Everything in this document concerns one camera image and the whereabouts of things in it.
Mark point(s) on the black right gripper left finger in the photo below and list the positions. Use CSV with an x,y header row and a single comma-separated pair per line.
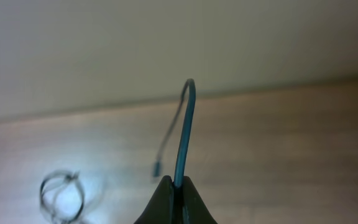
x,y
160,207

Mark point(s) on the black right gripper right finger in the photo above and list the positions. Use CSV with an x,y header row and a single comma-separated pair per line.
x,y
193,209

